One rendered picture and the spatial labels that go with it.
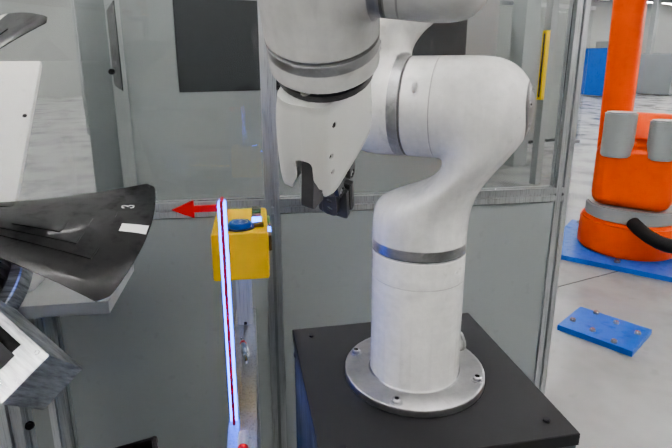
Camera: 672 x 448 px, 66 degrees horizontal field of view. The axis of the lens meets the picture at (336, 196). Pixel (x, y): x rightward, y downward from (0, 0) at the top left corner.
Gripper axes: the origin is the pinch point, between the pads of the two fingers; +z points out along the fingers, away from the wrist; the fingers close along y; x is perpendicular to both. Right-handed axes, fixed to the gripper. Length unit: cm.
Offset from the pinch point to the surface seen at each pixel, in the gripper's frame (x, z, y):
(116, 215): -29.1, 10.9, 5.3
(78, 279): -24.0, 7.5, 15.6
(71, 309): -63, 58, 7
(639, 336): 94, 210, -131
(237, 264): -24.7, 37.2, -6.9
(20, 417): -60, 64, 28
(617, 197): 83, 242, -253
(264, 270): -20.5, 39.1, -8.6
